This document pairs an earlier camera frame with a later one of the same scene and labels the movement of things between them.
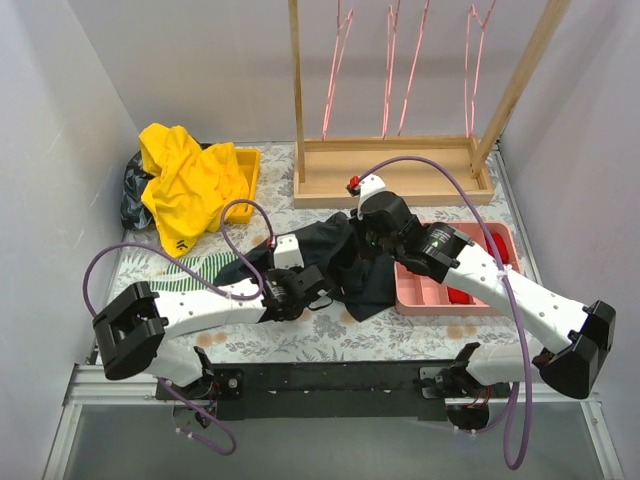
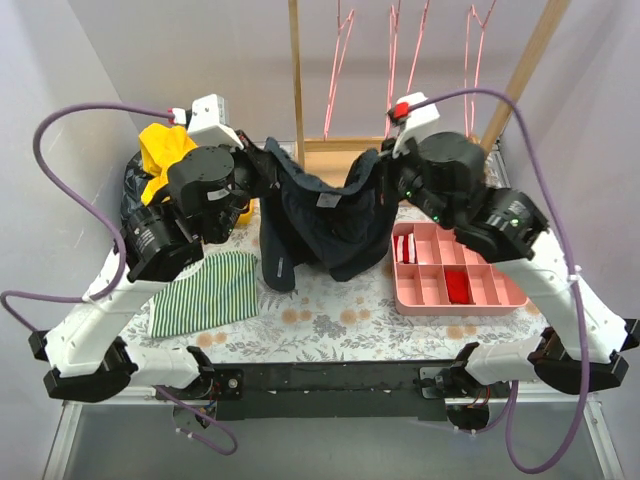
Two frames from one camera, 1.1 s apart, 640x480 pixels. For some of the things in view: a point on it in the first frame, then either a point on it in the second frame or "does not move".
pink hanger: [343, 30] does not move
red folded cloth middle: [458, 297] does not move
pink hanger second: [393, 15] does not move
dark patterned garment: [134, 213] does not move
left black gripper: [310, 279] to [251, 163]
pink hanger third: [412, 70] does not move
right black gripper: [364, 220] to [395, 167]
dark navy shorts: [354, 279] to [348, 229]
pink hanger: [482, 26] does not move
